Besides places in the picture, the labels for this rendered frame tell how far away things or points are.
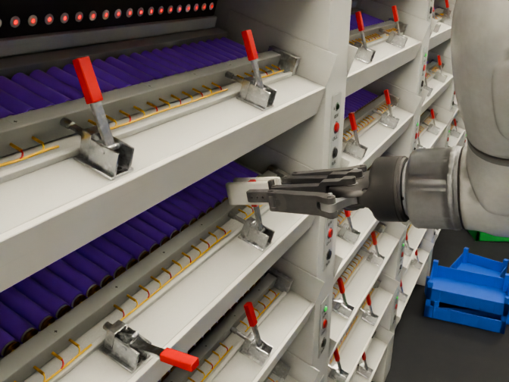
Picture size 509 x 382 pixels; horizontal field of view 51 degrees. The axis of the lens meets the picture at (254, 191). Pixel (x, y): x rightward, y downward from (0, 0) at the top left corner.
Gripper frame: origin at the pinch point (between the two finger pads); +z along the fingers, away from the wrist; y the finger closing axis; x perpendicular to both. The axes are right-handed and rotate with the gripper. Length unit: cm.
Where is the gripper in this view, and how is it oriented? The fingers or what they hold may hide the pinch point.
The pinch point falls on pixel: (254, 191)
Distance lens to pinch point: 69.8
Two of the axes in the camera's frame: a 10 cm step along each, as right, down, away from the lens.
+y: 4.7, -3.3, 8.2
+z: -8.7, 0.1, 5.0
